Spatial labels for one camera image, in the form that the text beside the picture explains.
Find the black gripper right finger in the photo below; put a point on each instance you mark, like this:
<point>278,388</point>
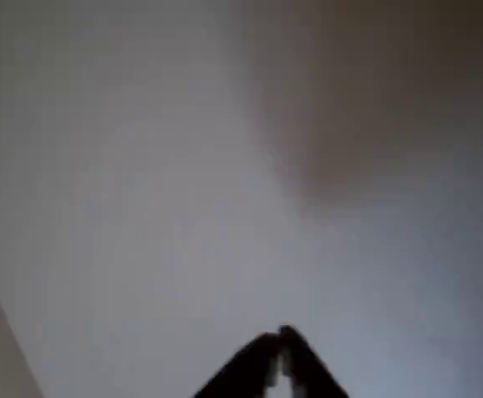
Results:
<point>307,369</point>

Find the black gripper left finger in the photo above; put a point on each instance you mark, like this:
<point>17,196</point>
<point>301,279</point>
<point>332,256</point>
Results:
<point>245,369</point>

